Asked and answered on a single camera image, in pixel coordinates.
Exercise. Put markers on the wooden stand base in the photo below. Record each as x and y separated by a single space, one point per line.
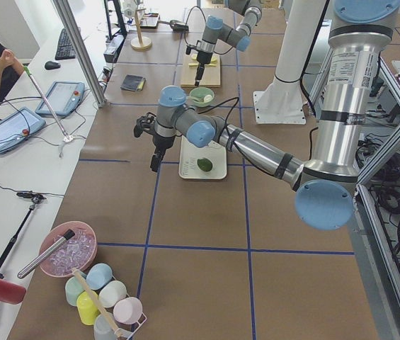
140 43

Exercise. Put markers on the light blue cup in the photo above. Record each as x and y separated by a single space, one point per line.
99 275

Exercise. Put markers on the thin metal rod stand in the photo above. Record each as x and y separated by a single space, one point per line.
66 136

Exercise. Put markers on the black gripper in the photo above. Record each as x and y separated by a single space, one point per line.
202 58
163 142

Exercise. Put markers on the grey folded cloth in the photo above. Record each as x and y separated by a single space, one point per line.
131 82

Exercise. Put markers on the white bear tray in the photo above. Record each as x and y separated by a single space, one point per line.
188 168

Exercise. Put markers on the light green bowl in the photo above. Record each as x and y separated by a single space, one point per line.
200 92

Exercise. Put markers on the bamboo cutting board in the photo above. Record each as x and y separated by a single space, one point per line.
211 77

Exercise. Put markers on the black computer mouse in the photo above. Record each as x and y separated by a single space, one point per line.
51 65

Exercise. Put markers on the metal scoop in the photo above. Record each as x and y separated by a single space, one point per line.
176 26

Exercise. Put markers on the white wire cup rack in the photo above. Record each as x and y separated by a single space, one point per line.
129 329

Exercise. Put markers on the green avocado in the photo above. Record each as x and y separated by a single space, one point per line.
204 164

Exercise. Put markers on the metal tube tool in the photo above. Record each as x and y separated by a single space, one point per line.
45 254

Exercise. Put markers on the wooden stick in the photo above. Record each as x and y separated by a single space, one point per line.
118 332

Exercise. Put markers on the clear grey cup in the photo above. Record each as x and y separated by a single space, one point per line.
102 329

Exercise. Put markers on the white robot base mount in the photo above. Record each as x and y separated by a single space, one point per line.
281 102

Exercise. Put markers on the teach pendant tablet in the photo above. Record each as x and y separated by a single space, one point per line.
65 96
18 127

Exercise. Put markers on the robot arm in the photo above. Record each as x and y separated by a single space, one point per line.
215 29
325 184

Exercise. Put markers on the yellow sponge cloth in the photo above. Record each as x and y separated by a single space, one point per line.
141 84

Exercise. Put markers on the pink cup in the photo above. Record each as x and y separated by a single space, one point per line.
128 310

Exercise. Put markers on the white steamed bun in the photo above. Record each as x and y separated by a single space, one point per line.
207 98

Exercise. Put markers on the aluminium frame post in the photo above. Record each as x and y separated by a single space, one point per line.
68 20

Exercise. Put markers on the yellow cup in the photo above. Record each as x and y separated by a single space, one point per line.
88 312

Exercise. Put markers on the white ceramic spoon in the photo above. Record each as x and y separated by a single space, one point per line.
198 99

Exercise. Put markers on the near teach pendant tablet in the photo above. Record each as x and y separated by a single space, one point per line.
18 127

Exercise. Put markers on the white cup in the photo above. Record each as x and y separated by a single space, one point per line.
112 293

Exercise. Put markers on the black keyboard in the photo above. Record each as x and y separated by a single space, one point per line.
65 49

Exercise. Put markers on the pink bowl with ice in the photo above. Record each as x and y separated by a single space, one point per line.
77 252

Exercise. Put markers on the green cup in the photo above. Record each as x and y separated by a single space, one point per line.
73 289

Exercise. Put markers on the far teach pendant tablet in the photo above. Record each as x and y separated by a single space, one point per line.
65 96

